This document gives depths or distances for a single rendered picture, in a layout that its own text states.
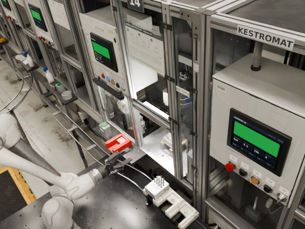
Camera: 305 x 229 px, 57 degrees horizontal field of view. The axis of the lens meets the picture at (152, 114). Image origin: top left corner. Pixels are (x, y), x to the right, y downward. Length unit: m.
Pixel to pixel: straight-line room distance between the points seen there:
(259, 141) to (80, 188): 0.99
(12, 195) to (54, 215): 1.60
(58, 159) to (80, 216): 1.55
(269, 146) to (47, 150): 3.03
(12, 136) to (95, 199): 0.77
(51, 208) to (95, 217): 0.34
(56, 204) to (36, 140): 2.17
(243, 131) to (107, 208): 1.26
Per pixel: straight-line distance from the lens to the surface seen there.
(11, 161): 1.70
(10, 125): 1.83
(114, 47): 1.71
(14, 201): 3.38
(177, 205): 1.82
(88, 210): 2.15
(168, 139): 1.98
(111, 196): 2.16
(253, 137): 1.14
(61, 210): 1.90
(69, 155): 3.58
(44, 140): 3.94
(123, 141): 2.13
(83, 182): 1.65
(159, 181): 1.86
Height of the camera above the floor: 2.40
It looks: 38 degrees down
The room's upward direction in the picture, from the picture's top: 7 degrees counter-clockwise
